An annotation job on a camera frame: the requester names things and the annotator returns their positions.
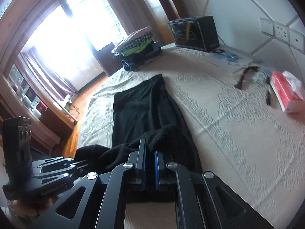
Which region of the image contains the wooden side cabinet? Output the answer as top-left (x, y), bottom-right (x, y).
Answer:
top-left (1, 60), bottom-right (80, 157)

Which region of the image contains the black gift box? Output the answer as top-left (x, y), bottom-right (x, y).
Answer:
top-left (168, 15), bottom-right (220, 52)

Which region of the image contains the cream lace bedspread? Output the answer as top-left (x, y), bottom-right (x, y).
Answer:
top-left (78, 44), bottom-right (304, 228)

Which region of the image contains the red white tissue pack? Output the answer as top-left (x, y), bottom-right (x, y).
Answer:
top-left (270, 71), bottom-right (304, 114)

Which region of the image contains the person's left hand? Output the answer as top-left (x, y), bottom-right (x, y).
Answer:
top-left (7, 198), bottom-right (53, 222)

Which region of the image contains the black printed t-shirt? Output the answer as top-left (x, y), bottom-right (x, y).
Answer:
top-left (75, 74), bottom-right (202, 174)

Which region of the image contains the white wall socket panel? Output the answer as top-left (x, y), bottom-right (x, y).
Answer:
top-left (259, 18), bottom-right (304, 54)

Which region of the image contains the stack of folded clothes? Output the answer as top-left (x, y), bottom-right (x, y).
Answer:
top-left (111, 26), bottom-right (162, 72)

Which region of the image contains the black pen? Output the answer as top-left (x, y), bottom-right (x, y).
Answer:
top-left (266, 77), bottom-right (271, 106)

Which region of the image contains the purple window curtain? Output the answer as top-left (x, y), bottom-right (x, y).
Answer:
top-left (21, 47), bottom-right (79, 101)

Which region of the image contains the blue printed paper sheet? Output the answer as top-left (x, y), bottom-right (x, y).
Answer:
top-left (209, 52), bottom-right (252, 74)

